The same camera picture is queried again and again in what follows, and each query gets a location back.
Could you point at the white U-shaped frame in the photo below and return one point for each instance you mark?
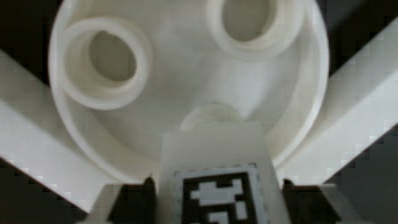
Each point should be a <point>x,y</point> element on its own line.
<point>349,152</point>

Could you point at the white round stool seat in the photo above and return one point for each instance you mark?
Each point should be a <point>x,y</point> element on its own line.
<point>159,58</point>

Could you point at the white stool leg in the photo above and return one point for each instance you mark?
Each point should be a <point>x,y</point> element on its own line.
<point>220,186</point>

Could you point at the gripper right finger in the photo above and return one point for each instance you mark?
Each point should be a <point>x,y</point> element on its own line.
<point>319,205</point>

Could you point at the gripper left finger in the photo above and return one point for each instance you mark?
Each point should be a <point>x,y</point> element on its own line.
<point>125,205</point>

